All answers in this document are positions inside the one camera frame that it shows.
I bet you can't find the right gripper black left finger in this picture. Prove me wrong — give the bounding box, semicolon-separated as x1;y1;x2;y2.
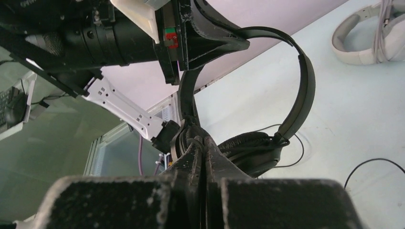
34;136;204;229

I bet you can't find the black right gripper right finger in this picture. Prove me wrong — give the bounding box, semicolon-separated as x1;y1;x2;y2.
204;137;362;229

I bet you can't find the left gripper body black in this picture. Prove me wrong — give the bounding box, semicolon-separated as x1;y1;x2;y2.
79;0;180;85

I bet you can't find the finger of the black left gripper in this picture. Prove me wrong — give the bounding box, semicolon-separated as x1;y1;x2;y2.
177;0;250;71

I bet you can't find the small black on-ear headphones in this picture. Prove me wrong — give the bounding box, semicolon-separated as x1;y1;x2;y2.
171;26;316;178

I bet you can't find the white over-ear headphones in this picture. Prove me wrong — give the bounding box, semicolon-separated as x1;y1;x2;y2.
331;0;405;65

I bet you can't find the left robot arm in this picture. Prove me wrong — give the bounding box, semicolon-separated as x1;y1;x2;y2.
0;0;250;153

